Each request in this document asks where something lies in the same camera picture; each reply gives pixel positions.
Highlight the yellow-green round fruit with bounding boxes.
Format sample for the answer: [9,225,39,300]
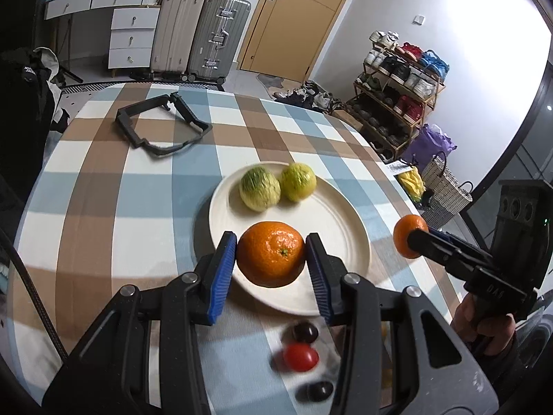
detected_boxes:
[281,163,317,202]

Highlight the wooden shoe rack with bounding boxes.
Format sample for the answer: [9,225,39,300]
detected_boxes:
[353,30,446,160]

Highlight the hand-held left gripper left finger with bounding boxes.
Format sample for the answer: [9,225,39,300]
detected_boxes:
[41,231,238,415]

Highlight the dark grape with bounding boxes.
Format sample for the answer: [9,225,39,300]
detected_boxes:
[291,321,319,343]

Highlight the black jacket with white hood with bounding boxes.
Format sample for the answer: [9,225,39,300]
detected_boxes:
[0,47,70,208]

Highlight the large orange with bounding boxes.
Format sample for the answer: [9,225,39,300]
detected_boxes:
[236,221,307,288]

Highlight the cream round plate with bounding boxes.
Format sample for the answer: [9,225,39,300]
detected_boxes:
[209,163,371,316]

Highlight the small orange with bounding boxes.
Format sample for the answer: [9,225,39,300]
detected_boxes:
[394,215,429,259]

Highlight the black plastic frame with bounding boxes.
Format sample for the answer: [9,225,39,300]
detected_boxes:
[116,92,213,158]

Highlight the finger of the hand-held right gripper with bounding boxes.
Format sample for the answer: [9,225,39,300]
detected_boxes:
[428,229,494,265]
[408,229,494,285]

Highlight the silver suitcase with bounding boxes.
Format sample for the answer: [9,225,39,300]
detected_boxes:
[188,0,252,84]

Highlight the yellow plastic bag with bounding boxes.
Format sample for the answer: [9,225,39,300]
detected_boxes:
[396,166,426,203]

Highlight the mottled green round fruit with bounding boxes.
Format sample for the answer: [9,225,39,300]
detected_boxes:
[239,165,281,212]

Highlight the black braided cable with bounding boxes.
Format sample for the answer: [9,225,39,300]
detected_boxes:
[0,229,67,361]

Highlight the beige suitcase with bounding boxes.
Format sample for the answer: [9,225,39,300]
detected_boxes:
[150,0,208,79]

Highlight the cardboard box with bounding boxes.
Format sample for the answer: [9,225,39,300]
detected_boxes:
[330,109,364,132]

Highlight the shoe rack with shoes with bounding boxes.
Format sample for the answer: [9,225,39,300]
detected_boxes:
[355,30,450,158]

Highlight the dark red cherry tomato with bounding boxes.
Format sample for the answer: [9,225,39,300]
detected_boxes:
[298,380,335,402]

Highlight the woven basket bag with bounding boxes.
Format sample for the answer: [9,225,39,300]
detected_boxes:
[421,151,475,230]

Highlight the purple bag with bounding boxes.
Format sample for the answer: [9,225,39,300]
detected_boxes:
[402,123,457,174]

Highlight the scattered pairs of shoes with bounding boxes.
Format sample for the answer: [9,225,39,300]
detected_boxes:
[270,80,346,113]

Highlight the wooden door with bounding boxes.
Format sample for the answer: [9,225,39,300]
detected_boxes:
[240,0,361,83]

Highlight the person's right hand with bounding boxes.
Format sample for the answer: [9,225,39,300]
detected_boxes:
[449,292,518,354]

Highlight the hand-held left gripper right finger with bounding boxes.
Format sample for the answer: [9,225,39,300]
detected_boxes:
[304,232,502,415]

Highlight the white desk with drawers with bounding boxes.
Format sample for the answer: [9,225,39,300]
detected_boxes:
[44,0,162,79]

